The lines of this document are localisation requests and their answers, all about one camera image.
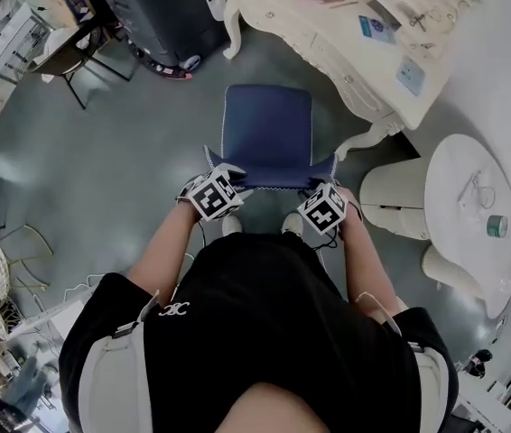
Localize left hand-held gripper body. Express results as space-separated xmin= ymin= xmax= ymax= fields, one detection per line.
xmin=174 ymin=163 xmax=245 ymax=223

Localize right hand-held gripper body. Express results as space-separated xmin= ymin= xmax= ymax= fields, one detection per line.
xmin=296 ymin=181 xmax=366 ymax=236

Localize blue padded stool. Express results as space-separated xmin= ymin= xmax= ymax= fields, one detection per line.
xmin=203 ymin=83 xmax=340 ymax=193

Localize person's right forearm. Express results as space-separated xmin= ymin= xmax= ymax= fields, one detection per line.
xmin=339 ymin=189 xmax=406 ymax=316

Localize person's left forearm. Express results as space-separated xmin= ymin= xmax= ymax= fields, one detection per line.
xmin=127 ymin=204 xmax=203 ymax=298

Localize white ornate dressing table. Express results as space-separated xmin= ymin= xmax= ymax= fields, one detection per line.
xmin=221 ymin=0 xmax=500 ymax=153

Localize person's right white shoe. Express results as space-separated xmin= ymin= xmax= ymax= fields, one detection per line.
xmin=280 ymin=212 xmax=304 ymax=236

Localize person's white shoe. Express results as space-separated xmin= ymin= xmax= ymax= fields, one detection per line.
xmin=280 ymin=212 xmax=304 ymax=236
xmin=221 ymin=214 xmax=244 ymax=238

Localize person's left white shoe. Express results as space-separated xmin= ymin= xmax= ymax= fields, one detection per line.
xmin=221 ymin=214 xmax=244 ymax=238

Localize person's black t-shirt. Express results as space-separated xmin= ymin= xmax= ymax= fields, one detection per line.
xmin=59 ymin=232 xmax=460 ymax=433

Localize round white ribbed side table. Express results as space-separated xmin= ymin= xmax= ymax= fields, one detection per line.
xmin=358 ymin=133 xmax=511 ymax=319

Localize white ribbed bin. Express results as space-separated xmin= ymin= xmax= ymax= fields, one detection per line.
xmin=421 ymin=244 xmax=487 ymax=299

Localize light blue small box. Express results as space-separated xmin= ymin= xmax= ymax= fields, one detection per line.
xmin=395 ymin=56 xmax=427 ymax=97

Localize large black machine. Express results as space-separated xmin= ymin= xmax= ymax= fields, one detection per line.
xmin=81 ymin=0 xmax=232 ymax=83

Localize teal printed card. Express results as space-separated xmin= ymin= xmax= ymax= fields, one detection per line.
xmin=357 ymin=14 xmax=397 ymax=45

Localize black folding table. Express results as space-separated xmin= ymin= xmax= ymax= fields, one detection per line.
xmin=27 ymin=20 xmax=137 ymax=110

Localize person's chin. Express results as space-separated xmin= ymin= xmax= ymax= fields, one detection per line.
xmin=222 ymin=380 xmax=376 ymax=433

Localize small scissors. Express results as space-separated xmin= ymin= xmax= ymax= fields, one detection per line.
xmin=408 ymin=11 xmax=429 ymax=33

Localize black cable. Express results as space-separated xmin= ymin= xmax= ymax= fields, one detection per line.
xmin=312 ymin=226 xmax=343 ymax=253

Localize gold wire frame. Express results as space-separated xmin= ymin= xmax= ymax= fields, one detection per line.
xmin=0 ymin=223 xmax=53 ymax=293

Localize person's white harness straps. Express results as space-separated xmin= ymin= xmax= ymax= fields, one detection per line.
xmin=77 ymin=289 xmax=458 ymax=433

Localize white wire rack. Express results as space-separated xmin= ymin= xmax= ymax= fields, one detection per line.
xmin=0 ymin=2 xmax=51 ymax=85

